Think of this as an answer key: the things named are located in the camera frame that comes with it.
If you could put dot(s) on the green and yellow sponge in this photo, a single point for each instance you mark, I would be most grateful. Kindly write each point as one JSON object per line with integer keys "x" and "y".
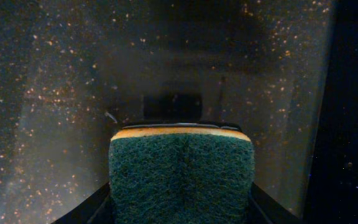
{"x": 180, "y": 175}

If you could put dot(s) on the black rectangular tray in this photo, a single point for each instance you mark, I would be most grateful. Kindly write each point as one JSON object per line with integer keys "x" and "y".
{"x": 75, "y": 73}

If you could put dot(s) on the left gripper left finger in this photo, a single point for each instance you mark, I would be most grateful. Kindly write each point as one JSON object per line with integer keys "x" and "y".
{"x": 96, "y": 209}

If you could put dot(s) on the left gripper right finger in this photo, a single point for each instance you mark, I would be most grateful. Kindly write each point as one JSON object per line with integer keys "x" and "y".
{"x": 263, "y": 209}

